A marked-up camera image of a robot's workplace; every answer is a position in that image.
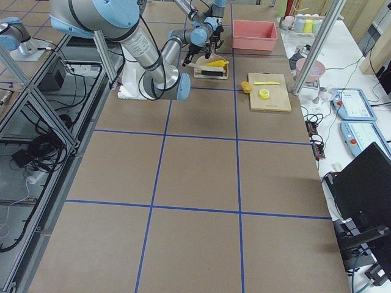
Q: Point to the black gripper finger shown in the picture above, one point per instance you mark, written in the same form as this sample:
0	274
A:
188	59

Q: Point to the pink bowl with ice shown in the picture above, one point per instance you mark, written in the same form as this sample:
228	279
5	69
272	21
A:
317	70

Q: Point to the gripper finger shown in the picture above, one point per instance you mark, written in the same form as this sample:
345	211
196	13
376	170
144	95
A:
218	44

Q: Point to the yellow lemon slice toy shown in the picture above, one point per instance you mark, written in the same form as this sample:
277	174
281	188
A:
264	93

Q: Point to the black monitor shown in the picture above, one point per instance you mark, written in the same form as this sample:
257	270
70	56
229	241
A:
361	192

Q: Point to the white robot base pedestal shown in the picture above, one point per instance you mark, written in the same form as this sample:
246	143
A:
131	87

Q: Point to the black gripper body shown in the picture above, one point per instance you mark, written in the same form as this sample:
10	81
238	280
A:
215	37
194	49

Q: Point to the upper blue teach pendant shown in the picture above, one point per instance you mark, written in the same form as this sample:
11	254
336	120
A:
352	105

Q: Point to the brown toy potato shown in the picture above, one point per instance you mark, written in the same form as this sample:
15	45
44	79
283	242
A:
246	87

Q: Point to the yellow plastic knife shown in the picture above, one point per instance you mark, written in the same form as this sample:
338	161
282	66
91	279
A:
267	83

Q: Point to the aluminium frame post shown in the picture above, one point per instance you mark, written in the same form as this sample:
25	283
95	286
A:
320	39

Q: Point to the beige plastic dustpan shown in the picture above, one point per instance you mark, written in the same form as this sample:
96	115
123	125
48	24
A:
202	61

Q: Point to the wooden cutting board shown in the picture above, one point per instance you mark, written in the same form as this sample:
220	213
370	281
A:
278	101

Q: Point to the lower blue teach pendant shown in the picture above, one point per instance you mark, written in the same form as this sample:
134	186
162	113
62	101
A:
360	134

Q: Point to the wooden hand brush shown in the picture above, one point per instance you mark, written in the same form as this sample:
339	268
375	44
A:
203	71

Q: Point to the pink plastic bin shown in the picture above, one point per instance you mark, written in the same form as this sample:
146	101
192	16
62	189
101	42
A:
254	35

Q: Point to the blue teach pendant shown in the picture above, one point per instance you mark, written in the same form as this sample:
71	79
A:
360	134
352	105

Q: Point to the yellow toy corn cob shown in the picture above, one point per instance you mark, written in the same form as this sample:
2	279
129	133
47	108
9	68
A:
217	63

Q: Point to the stack of coloured cups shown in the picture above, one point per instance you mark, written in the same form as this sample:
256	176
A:
302	24

